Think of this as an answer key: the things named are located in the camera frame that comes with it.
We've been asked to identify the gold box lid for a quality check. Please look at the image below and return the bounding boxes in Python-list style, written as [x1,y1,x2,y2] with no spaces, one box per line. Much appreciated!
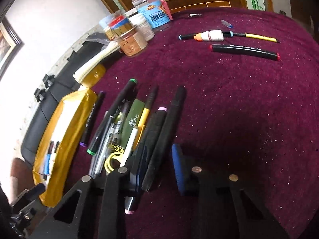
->
[81,63,106,89]

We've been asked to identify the white glue bottle orange cap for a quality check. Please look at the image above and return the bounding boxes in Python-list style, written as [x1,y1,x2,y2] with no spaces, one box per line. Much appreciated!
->
[194,29,224,42]

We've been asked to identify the white plastic bottle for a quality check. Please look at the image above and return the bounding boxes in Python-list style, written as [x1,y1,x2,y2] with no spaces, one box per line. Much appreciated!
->
[126,10,155,42]

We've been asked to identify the clear jar blue red lid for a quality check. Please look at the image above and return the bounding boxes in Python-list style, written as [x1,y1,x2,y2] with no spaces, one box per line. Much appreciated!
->
[99,10,131,42]

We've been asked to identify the large jar red lid blue label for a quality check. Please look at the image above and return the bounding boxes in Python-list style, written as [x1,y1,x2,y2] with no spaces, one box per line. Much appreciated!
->
[125,0,173,32]

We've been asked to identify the yellow and black pen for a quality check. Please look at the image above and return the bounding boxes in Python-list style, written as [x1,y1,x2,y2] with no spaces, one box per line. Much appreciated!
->
[233,32,281,43]

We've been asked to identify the wooden cabinet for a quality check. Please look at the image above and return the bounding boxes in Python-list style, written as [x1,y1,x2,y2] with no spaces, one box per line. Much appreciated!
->
[161,0,243,15]

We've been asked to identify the framed wall picture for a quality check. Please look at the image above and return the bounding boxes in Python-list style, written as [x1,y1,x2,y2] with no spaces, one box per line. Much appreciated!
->
[0,17,24,78]

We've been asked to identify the black marker pink caps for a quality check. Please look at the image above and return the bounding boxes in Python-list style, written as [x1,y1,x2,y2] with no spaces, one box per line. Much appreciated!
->
[124,107,168,215]

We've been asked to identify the bundle of pens in box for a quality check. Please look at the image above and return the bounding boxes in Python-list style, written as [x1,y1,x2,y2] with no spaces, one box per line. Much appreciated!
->
[43,141,62,175]

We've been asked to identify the black marker red caps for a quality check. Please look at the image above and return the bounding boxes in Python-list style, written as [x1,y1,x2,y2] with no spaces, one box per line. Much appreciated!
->
[209,44,280,61]

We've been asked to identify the black pen yellow barrel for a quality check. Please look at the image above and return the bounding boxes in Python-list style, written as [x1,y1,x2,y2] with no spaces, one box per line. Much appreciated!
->
[133,86,159,150]

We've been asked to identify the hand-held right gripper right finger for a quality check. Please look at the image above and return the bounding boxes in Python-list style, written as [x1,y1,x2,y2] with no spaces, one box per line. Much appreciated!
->
[171,144,291,239]

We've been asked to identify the green flat case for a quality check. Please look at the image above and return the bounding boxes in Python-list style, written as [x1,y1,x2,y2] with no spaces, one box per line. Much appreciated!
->
[119,99,145,153]

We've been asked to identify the black marker purple caps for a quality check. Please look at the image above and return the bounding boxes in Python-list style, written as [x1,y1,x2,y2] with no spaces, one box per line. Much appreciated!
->
[80,91,105,147]

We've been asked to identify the white pen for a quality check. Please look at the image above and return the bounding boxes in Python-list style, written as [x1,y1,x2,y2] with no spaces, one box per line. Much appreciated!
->
[119,128,139,168]

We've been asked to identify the gold pen box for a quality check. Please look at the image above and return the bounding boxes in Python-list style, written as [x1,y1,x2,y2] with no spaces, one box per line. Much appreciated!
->
[32,88,98,208]

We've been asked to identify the plain black marker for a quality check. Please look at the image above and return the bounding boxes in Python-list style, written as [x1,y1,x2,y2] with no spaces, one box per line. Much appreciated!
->
[141,86,187,192]

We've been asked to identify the clear jar brown contents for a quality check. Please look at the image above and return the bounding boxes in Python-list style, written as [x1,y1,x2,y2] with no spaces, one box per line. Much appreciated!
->
[115,25,149,57]

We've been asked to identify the yellow ring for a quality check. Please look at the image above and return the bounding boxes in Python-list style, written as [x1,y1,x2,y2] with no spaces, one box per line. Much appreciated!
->
[104,152,125,175]

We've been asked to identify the black marker green caps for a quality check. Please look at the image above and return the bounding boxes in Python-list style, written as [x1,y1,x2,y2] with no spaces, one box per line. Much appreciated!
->
[86,78,138,155]

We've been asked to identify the black clips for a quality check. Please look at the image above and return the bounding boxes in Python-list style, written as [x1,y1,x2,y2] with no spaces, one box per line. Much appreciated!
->
[34,74,54,100]

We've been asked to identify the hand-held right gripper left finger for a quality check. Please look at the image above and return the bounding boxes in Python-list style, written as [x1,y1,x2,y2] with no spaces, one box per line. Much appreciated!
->
[30,144,148,239]

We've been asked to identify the black padded seat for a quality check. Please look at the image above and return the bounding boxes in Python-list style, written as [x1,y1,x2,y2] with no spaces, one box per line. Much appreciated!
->
[22,39,110,165]

